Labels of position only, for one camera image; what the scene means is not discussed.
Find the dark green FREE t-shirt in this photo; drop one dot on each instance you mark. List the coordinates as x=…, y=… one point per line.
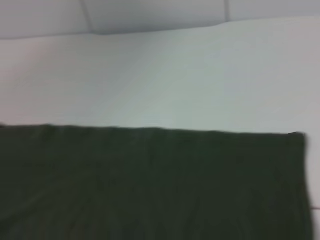
x=150, y=187

